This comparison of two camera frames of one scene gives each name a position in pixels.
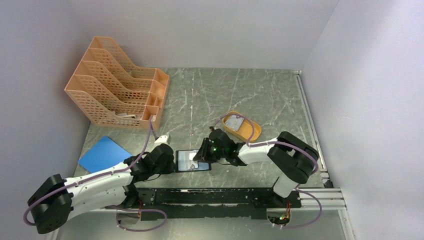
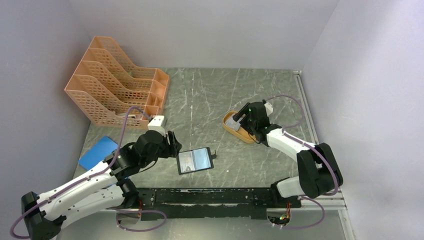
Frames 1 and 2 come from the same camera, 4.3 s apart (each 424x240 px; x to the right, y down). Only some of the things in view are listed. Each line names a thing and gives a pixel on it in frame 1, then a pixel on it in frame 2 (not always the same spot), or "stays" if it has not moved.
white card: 194,165 → 186,161
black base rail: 210,203 stays
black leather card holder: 184,161 stays
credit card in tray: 234,122 stays
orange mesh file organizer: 112,93 stays
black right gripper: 203,154 → 244,110
